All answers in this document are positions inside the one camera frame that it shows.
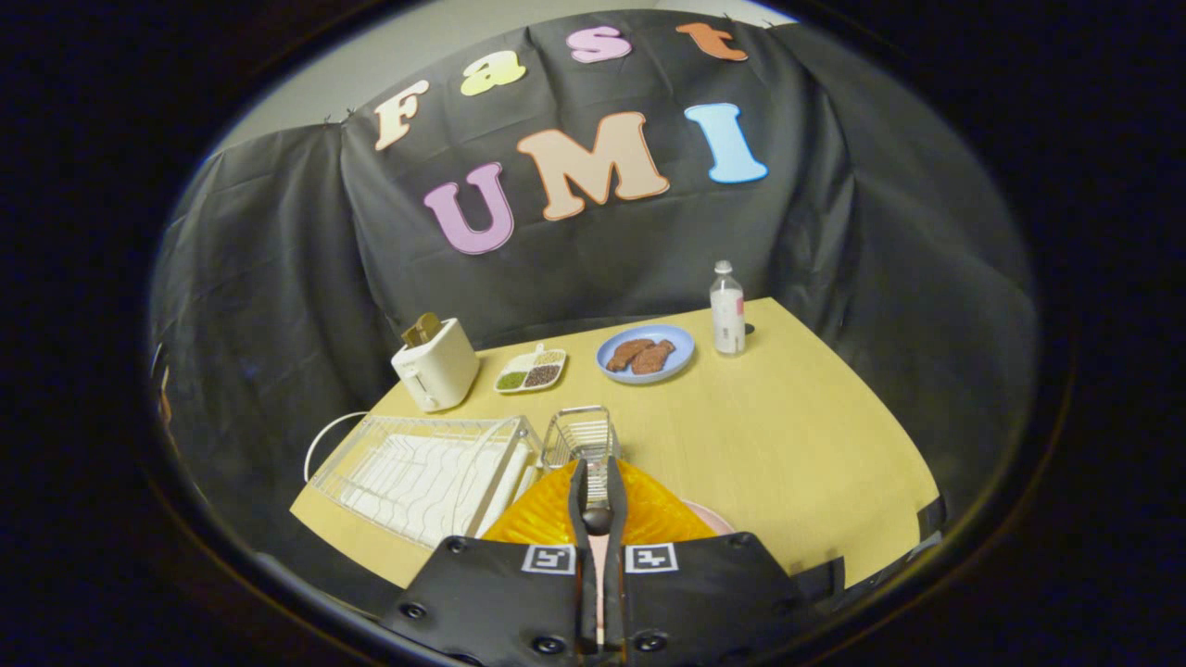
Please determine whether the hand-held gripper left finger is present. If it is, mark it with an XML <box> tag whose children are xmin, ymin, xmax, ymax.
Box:
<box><xmin>383</xmin><ymin>458</ymin><xmax>596</xmax><ymax>661</ymax></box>

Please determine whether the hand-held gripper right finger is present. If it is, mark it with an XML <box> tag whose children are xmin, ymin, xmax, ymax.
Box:
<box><xmin>604</xmin><ymin>456</ymin><xmax>809</xmax><ymax>664</ymax></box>

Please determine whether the pink plate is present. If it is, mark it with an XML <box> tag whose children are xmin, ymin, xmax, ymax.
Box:
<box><xmin>681</xmin><ymin>499</ymin><xmax>738</xmax><ymax>537</ymax></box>

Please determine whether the spoon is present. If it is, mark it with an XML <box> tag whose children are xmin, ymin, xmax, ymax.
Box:
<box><xmin>582</xmin><ymin>500</ymin><xmax>615</xmax><ymax>649</ymax></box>

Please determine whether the wire dish rack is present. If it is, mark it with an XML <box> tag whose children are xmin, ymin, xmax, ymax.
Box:
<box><xmin>309</xmin><ymin>414</ymin><xmax>545</xmax><ymax>550</ymax></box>

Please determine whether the blue plate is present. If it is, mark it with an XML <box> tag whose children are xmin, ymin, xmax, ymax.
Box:
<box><xmin>596</xmin><ymin>324</ymin><xmax>696</xmax><ymax>385</ymax></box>

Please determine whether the white drain tray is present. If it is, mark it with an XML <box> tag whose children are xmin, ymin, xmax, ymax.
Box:
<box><xmin>339</xmin><ymin>433</ymin><xmax>536</xmax><ymax>548</ymax></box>

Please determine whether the white divided seasoning tray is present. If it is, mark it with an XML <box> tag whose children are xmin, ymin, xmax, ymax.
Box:
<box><xmin>493</xmin><ymin>345</ymin><xmax>568</xmax><ymax>396</ymax></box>

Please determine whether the white toaster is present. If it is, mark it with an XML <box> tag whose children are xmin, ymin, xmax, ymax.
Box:
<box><xmin>390</xmin><ymin>318</ymin><xmax>481</xmax><ymax>414</ymax></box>

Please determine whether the brown meat piece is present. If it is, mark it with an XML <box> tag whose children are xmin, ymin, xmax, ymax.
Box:
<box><xmin>606</xmin><ymin>338</ymin><xmax>656</xmax><ymax>373</ymax></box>
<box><xmin>631</xmin><ymin>340</ymin><xmax>677</xmax><ymax>376</ymax></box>

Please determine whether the clear plastic bottle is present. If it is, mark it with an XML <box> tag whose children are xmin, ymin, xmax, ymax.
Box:
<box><xmin>710</xmin><ymin>260</ymin><xmax>747</xmax><ymax>357</ymax></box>

